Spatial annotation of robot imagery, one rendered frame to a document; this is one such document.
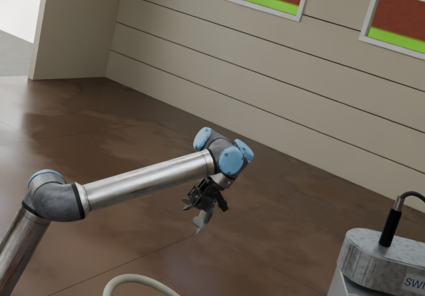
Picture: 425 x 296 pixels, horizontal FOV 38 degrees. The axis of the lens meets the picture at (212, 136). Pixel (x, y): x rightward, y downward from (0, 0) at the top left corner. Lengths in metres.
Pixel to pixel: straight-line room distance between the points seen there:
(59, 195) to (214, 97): 7.84
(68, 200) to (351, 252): 0.92
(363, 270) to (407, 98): 6.39
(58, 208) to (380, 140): 6.95
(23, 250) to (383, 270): 1.15
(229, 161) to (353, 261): 0.52
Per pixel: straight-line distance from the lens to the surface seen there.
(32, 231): 2.05
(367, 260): 2.07
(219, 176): 2.19
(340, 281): 2.20
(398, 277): 2.11
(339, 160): 8.77
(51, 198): 1.91
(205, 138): 2.09
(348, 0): 8.65
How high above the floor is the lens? 2.51
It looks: 16 degrees down
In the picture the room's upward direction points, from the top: 14 degrees clockwise
